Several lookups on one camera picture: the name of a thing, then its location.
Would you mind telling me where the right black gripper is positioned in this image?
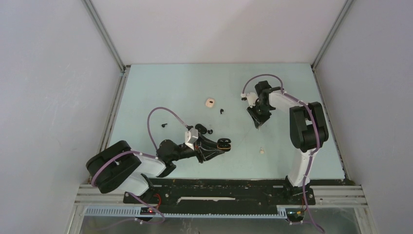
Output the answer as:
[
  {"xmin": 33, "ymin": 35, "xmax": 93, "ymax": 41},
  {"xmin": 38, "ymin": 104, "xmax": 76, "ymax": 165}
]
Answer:
[{"xmin": 247, "ymin": 101, "xmax": 273, "ymax": 128}]

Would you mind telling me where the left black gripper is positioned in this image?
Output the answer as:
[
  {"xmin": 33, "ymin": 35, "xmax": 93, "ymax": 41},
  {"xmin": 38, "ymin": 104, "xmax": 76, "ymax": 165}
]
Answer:
[{"xmin": 169, "ymin": 132, "xmax": 224, "ymax": 163}]

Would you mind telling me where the black charging case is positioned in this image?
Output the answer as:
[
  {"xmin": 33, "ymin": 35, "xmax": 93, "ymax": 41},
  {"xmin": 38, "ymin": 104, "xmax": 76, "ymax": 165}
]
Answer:
[
  {"xmin": 217, "ymin": 138, "xmax": 231, "ymax": 152},
  {"xmin": 195, "ymin": 124, "xmax": 208, "ymax": 135}
]

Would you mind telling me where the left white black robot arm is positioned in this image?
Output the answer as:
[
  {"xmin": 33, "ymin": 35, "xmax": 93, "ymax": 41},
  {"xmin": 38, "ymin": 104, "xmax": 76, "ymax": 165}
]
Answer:
[{"xmin": 86, "ymin": 135, "xmax": 231, "ymax": 203}]

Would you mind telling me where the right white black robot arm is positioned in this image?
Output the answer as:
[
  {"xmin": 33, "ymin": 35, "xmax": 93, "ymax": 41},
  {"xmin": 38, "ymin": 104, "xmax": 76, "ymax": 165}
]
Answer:
[{"xmin": 241, "ymin": 80, "xmax": 329, "ymax": 204}]

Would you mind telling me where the black closed charging case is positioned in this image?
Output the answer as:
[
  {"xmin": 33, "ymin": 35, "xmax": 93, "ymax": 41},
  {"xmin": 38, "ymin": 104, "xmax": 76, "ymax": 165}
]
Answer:
[{"xmin": 195, "ymin": 124, "xmax": 208, "ymax": 135}]

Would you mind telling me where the beige earbud charging case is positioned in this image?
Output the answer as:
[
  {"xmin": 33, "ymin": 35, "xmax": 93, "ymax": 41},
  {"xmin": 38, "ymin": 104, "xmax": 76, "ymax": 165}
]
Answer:
[{"xmin": 205, "ymin": 98, "xmax": 215, "ymax": 108}]

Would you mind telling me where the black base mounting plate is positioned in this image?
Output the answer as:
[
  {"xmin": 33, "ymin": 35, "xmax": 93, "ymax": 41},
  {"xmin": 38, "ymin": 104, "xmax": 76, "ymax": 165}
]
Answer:
[{"xmin": 139, "ymin": 178, "xmax": 316, "ymax": 215}]

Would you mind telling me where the left controller board red led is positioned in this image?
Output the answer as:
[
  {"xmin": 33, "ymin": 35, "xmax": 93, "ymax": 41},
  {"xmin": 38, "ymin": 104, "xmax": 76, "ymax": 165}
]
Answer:
[{"xmin": 140, "ymin": 207, "xmax": 157, "ymax": 215}]

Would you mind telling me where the right controller board green led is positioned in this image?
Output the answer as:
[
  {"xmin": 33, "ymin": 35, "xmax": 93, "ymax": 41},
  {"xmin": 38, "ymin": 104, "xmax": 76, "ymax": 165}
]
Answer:
[{"xmin": 287, "ymin": 211, "xmax": 305, "ymax": 217}]

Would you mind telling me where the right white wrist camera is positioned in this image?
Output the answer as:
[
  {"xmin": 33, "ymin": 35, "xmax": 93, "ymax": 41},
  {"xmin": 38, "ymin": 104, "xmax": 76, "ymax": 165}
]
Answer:
[{"xmin": 241, "ymin": 92, "xmax": 259, "ymax": 108}]

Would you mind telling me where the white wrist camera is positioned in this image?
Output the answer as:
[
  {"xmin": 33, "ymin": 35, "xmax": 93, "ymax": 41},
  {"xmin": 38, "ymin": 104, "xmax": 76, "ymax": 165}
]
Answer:
[
  {"xmin": 241, "ymin": 92, "xmax": 259, "ymax": 108},
  {"xmin": 184, "ymin": 127, "xmax": 199, "ymax": 150}
]

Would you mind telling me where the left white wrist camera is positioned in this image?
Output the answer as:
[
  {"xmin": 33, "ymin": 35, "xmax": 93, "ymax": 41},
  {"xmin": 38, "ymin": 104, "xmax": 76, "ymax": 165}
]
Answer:
[{"xmin": 184, "ymin": 127, "xmax": 199, "ymax": 150}]

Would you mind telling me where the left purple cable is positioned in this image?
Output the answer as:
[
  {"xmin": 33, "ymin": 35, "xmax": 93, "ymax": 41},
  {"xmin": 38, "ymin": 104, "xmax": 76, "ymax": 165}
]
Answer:
[{"xmin": 91, "ymin": 107, "xmax": 189, "ymax": 188}]

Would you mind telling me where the purple cable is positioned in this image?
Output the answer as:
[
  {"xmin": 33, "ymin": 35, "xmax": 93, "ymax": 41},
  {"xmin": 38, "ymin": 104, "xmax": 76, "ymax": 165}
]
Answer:
[
  {"xmin": 242, "ymin": 74, "xmax": 325, "ymax": 234},
  {"xmin": 91, "ymin": 107, "xmax": 189, "ymax": 188}
]

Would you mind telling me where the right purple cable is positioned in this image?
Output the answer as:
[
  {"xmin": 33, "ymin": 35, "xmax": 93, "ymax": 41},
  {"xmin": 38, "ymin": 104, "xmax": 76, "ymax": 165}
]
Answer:
[{"xmin": 242, "ymin": 74, "xmax": 325, "ymax": 234}]

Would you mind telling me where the left aluminium corner post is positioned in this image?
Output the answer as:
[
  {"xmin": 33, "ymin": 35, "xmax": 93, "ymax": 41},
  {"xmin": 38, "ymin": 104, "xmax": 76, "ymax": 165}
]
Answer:
[{"xmin": 82, "ymin": 0, "xmax": 127, "ymax": 72}]

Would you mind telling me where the aluminium frame rail front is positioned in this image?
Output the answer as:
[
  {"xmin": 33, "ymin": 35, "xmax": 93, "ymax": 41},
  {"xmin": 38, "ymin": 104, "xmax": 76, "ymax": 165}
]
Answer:
[{"xmin": 65, "ymin": 184, "xmax": 378, "ymax": 234}]

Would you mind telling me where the white slotted cable duct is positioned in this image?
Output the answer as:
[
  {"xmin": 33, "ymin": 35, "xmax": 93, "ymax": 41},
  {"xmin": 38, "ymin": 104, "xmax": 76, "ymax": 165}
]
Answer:
[{"xmin": 84, "ymin": 206, "xmax": 288, "ymax": 219}]

